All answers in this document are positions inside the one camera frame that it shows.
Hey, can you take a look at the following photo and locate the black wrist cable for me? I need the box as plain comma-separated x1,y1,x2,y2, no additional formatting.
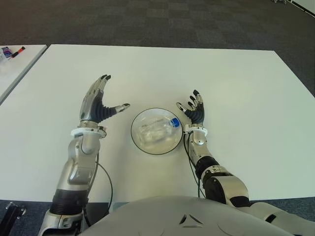
183,131,207,199
83,152,114,227

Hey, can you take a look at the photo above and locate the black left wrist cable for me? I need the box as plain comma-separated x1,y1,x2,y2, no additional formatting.
83,152,114,227

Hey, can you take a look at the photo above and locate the clear water bottle blue cap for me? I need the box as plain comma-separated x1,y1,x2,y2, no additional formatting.
138,117,181,145

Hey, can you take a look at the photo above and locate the red black marker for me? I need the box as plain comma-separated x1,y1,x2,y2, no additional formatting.
11,46,27,59

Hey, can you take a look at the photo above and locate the small blue packet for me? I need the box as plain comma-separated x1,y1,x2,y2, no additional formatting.
1,46,13,59

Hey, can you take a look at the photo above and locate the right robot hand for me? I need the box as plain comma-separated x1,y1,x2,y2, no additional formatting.
176,89,206,125

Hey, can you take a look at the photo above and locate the grey robot torso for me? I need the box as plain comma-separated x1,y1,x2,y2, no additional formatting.
81,195,293,236

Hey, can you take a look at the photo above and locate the clear plastic bag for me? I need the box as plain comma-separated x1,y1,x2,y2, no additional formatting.
0,50,12,78

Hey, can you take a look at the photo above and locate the black wheeled stand base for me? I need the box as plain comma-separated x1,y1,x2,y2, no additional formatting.
0,201,27,236

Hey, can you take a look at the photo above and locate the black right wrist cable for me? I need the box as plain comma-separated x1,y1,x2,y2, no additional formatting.
183,131,207,199

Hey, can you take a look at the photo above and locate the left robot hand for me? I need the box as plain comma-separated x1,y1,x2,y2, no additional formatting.
79,74,130,125

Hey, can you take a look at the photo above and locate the white plate black rim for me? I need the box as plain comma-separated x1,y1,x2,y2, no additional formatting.
130,107,184,155

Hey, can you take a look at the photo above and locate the white board edge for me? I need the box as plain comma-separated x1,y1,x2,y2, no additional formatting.
291,0,315,14

